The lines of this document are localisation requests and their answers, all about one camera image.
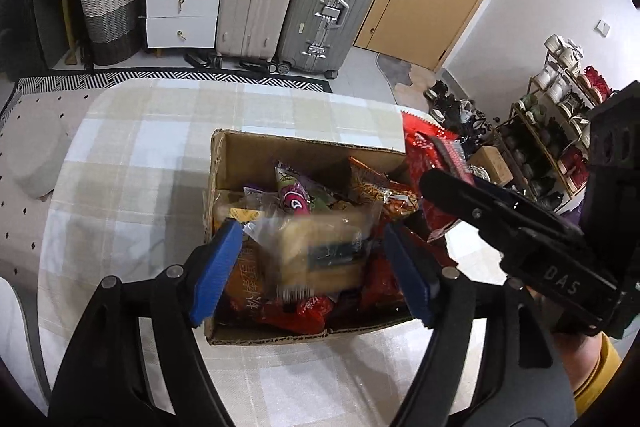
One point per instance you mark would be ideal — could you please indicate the grey floor mat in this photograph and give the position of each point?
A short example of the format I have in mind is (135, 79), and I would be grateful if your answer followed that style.
(395, 72)

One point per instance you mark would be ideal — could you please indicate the red triangular chips bag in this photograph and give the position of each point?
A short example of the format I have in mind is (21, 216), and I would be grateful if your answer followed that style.
(425, 152)

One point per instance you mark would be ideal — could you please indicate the woven laundry basket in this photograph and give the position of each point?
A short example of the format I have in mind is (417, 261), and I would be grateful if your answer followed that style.
(110, 22)

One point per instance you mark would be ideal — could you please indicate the purple candy bag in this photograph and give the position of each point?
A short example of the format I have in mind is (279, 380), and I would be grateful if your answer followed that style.
(300, 192)

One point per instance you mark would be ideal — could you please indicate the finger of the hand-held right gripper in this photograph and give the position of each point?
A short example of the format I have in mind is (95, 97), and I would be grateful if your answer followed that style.
(452, 154)
(475, 207)

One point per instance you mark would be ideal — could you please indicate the striped edge beige rug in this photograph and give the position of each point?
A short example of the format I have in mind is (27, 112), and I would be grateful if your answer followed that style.
(150, 79)

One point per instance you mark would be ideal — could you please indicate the shoe rack with shoes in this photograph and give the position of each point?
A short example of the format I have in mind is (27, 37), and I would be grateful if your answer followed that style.
(560, 92)

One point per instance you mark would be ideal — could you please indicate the brown cardboard box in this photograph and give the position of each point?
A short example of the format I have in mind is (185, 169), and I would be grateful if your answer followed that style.
(235, 157)

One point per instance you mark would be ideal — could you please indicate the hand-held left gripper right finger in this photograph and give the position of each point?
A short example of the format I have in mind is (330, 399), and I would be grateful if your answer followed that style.
(407, 272)

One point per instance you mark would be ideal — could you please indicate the grey round stool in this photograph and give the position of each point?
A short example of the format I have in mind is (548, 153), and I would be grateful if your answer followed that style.
(42, 157)

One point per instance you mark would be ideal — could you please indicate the white chair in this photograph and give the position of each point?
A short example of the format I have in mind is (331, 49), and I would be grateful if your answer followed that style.
(17, 337)

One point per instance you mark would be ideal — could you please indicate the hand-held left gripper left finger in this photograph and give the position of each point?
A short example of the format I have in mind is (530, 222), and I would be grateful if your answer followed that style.
(215, 272)

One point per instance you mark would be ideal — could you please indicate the person's right hand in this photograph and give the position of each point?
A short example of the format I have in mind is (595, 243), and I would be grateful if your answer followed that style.
(575, 357)

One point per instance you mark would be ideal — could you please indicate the checked tablecloth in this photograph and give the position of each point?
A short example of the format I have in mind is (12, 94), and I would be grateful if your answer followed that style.
(150, 187)

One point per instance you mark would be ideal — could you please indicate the silver suitcase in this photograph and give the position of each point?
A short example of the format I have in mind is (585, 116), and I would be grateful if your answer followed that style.
(325, 7)

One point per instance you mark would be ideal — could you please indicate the orange noodle snack packet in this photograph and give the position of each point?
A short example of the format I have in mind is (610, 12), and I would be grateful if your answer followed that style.
(380, 187)

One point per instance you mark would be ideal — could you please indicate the person's right forearm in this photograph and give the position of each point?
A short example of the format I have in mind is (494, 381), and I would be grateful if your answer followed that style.
(600, 377)

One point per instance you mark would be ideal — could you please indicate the white light switch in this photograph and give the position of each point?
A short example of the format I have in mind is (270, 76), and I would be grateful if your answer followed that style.
(602, 28)

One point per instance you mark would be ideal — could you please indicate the pile of dark shoes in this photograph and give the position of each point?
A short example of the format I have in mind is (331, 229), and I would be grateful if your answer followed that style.
(457, 112)

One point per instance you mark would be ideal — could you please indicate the small cardboard box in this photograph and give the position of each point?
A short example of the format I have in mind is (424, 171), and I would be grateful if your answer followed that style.
(492, 164)

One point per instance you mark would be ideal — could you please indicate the clear yellow cake packet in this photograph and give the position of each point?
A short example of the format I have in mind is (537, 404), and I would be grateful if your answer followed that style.
(315, 252)

